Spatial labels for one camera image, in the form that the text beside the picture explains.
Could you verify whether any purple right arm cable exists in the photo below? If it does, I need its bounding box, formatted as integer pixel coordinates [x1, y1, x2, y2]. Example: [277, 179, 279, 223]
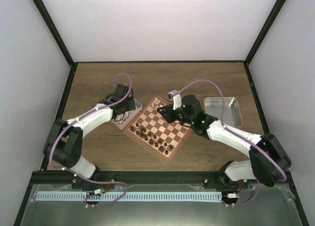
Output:
[178, 79, 288, 208]

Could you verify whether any light blue slotted cable duct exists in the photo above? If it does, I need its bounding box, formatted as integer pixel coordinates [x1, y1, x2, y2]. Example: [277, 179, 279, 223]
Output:
[35, 191, 222, 202]

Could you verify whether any yellow bear tin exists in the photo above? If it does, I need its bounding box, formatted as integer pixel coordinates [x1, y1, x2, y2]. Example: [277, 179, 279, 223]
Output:
[203, 97, 243, 128]

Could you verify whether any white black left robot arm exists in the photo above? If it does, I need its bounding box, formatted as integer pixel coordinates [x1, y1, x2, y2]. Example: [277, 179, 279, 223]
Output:
[43, 84, 135, 189]

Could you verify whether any wooden chess board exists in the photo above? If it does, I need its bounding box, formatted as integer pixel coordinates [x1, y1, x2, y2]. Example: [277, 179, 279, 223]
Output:
[124, 95, 192, 163]

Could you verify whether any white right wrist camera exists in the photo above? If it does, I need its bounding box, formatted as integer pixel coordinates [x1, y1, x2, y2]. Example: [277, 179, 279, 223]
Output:
[167, 90, 181, 100]

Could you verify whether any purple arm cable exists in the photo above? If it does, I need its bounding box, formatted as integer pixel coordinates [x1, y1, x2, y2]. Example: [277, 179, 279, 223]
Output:
[48, 72, 135, 208]
[178, 79, 288, 208]

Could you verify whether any black aluminium frame rail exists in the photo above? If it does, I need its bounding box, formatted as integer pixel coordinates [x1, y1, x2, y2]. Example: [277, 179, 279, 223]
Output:
[31, 170, 292, 187]

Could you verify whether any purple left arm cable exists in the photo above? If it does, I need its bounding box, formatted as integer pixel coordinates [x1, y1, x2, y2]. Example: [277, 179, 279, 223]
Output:
[48, 72, 135, 208]

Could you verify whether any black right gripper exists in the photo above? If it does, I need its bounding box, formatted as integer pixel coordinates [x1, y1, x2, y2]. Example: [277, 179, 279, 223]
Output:
[157, 104, 193, 125]

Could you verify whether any pink metal tin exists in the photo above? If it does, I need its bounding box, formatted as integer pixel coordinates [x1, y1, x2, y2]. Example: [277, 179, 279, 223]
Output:
[111, 98, 142, 129]

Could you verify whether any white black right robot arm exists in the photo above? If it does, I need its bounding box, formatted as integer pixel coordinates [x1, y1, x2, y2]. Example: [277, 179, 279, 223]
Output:
[157, 95, 292, 188]

